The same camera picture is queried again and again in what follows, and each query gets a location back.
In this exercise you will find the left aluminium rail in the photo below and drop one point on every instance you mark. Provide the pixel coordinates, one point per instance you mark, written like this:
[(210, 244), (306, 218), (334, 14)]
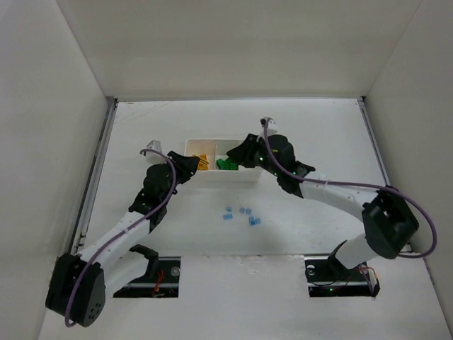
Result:
[(86, 160)]

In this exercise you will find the yellow striped lego body brick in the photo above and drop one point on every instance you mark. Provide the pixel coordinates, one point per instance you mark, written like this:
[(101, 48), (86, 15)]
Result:
[(203, 163)]

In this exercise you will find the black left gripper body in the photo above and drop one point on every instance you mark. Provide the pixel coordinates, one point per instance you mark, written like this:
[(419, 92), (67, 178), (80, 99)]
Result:
[(180, 163)]

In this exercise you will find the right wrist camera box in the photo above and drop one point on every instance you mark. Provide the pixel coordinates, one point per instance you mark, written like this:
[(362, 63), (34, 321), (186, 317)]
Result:
[(269, 126)]

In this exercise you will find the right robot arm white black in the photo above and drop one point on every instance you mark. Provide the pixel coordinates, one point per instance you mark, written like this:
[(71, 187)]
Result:
[(387, 220)]

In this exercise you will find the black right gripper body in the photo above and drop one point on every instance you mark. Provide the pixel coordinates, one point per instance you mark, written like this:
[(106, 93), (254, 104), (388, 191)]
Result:
[(250, 151)]

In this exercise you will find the white divided plastic container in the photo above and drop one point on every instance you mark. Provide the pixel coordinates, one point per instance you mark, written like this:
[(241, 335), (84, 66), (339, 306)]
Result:
[(216, 149)]

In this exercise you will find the right aluminium rail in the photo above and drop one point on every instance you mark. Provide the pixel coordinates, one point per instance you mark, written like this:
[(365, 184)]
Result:
[(378, 155)]

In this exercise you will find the small green lego brick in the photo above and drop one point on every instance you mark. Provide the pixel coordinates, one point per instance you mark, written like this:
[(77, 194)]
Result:
[(227, 165)]

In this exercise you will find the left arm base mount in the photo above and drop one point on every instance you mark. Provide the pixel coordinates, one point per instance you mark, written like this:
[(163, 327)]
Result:
[(160, 278)]

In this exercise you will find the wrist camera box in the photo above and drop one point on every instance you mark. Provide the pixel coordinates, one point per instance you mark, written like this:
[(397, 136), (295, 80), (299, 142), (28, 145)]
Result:
[(269, 126), (156, 146)]

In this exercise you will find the aluminium rail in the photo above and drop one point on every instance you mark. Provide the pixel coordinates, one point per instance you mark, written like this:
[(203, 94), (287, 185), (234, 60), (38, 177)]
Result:
[(86, 160), (378, 155)]

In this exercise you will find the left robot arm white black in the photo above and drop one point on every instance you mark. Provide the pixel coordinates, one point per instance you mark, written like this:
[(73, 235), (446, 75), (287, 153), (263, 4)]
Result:
[(81, 282)]

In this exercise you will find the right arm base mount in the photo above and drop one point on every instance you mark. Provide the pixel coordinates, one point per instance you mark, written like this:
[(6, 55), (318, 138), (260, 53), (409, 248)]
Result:
[(324, 281)]

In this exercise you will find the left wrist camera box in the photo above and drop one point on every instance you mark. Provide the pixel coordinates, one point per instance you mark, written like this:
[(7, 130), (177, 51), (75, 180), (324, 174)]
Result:
[(156, 146)]

